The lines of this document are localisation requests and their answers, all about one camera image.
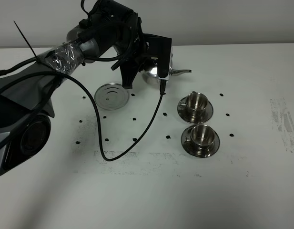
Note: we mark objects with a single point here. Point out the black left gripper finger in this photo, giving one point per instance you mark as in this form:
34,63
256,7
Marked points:
129,70

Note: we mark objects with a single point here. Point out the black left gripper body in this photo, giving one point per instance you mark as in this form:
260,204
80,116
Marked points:
113,32

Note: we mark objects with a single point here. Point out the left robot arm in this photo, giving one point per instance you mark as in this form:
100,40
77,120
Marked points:
26,89

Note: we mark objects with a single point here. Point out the stainless steel teapot saucer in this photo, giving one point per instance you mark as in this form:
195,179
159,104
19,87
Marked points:
111,96

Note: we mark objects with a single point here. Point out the far stainless steel saucer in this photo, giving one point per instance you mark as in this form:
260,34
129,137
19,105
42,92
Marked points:
196,119

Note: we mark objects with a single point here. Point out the far stainless steel teacup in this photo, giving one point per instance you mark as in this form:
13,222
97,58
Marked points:
194,103

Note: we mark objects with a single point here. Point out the stainless steel teacup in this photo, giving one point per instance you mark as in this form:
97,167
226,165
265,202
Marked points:
194,103
200,135

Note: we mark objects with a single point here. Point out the near stainless steel teacup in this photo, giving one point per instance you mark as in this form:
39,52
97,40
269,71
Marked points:
200,135

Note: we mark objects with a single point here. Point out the near stainless steel saucer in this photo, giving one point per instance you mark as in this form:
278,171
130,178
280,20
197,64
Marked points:
201,152

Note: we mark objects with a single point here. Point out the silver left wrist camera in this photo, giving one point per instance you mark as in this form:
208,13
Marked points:
159,47

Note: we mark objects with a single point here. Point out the black cable tie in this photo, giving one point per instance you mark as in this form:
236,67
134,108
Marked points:
25,39

